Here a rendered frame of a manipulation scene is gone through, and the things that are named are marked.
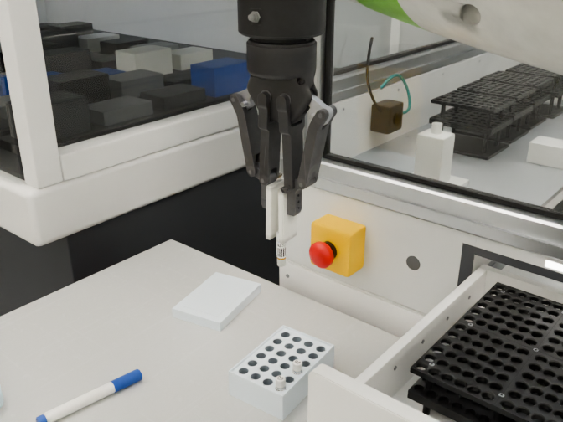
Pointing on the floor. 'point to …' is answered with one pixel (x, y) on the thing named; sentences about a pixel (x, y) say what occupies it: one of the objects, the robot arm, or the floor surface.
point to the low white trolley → (158, 343)
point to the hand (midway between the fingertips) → (281, 210)
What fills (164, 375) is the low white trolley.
